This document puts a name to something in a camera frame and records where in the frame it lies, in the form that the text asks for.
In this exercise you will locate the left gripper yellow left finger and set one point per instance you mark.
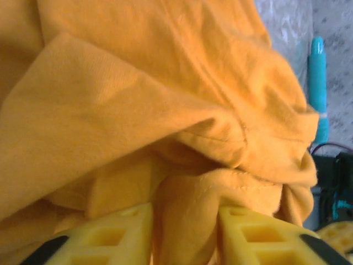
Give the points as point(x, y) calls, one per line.
point(110, 243)

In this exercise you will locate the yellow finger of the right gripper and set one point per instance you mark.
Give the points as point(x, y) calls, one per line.
point(342, 234)

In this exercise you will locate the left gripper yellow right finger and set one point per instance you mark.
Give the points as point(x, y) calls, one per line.
point(275, 248)

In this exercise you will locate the orange t-shirt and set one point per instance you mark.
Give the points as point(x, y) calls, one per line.
point(138, 96)

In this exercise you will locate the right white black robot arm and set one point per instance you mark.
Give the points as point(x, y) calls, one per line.
point(344, 171)

